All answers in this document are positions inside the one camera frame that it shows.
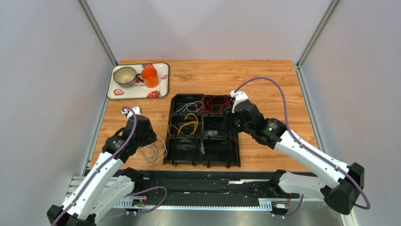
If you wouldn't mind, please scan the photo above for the blue cable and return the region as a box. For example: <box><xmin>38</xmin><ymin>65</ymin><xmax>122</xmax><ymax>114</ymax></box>
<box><xmin>207</xmin><ymin>121</ymin><xmax>228</xmax><ymax>136</ymax></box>

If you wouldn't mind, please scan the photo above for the red cable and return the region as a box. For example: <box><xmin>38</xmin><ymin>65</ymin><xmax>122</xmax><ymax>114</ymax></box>
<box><xmin>200</xmin><ymin>95</ymin><xmax>234</xmax><ymax>114</ymax></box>

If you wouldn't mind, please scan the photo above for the yellow cable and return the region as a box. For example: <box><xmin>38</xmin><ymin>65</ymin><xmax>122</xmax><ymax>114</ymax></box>
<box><xmin>167</xmin><ymin>113</ymin><xmax>201</xmax><ymax>136</ymax></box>

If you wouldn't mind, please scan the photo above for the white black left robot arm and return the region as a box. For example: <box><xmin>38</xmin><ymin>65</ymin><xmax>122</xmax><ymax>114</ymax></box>
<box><xmin>47</xmin><ymin>114</ymin><xmax>157</xmax><ymax>226</ymax></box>

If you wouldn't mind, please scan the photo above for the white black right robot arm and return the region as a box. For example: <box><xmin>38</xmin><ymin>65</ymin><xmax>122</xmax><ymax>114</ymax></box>
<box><xmin>224</xmin><ymin>100</ymin><xmax>365</xmax><ymax>215</ymax></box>

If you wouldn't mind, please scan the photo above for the white strawberry serving tray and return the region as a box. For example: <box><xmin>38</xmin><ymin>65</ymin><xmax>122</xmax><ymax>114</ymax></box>
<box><xmin>107</xmin><ymin>63</ymin><xmax>170</xmax><ymax>100</ymax></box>

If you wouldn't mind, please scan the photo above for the black compartment organizer tray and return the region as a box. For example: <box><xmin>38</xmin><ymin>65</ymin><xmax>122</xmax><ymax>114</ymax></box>
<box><xmin>163</xmin><ymin>94</ymin><xmax>241</xmax><ymax>168</ymax></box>

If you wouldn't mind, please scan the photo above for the orange translucent cup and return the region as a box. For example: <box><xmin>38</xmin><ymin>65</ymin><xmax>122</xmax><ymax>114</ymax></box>
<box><xmin>141</xmin><ymin>67</ymin><xmax>159</xmax><ymax>88</ymax></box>

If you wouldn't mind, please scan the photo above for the grey ceramic mug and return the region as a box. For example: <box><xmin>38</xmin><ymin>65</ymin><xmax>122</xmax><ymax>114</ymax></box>
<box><xmin>113</xmin><ymin>67</ymin><xmax>142</xmax><ymax>88</ymax></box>

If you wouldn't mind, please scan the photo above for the tangled coloured cable pile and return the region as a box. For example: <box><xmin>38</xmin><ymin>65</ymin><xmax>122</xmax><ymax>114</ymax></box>
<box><xmin>135</xmin><ymin>135</ymin><xmax>168</xmax><ymax>166</ymax></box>

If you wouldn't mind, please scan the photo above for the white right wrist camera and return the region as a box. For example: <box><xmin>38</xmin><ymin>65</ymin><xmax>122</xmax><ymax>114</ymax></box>
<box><xmin>230</xmin><ymin>90</ymin><xmax>249</xmax><ymax>113</ymax></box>

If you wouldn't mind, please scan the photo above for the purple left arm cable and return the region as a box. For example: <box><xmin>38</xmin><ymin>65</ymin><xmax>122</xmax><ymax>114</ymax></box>
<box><xmin>50</xmin><ymin>106</ymin><xmax>138</xmax><ymax>226</ymax></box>

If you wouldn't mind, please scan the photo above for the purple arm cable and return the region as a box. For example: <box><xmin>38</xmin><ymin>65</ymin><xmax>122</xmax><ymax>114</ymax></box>
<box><xmin>233</xmin><ymin>76</ymin><xmax>371</xmax><ymax>218</ymax></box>
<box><xmin>50</xmin><ymin>106</ymin><xmax>138</xmax><ymax>226</ymax></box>

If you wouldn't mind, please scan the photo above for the aluminium frame post right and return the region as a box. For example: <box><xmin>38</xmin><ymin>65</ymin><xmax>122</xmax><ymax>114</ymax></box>
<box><xmin>296</xmin><ymin>0</ymin><xmax>341</xmax><ymax>67</ymax></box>

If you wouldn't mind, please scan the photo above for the aluminium frame post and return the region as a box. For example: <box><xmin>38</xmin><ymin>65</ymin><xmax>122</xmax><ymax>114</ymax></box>
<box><xmin>296</xmin><ymin>0</ymin><xmax>341</xmax><ymax>67</ymax></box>
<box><xmin>77</xmin><ymin>0</ymin><xmax>118</xmax><ymax>66</ymax></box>

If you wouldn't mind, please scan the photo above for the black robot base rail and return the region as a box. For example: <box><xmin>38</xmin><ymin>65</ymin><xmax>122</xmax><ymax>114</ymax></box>
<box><xmin>132</xmin><ymin>170</ymin><xmax>300</xmax><ymax>207</ymax></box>

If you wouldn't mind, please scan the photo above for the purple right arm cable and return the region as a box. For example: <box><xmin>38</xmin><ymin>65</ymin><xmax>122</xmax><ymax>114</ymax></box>
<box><xmin>233</xmin><ymin>76</ymin><xmax>371</xmax><ymax>218</ymax></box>

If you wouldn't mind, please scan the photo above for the aluminium frame post left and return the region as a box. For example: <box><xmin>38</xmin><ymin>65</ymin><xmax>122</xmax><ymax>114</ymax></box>
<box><xmin>77</xmin><ymin>0</ymin><xmax>118</xmax><ymax>66</ymax></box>

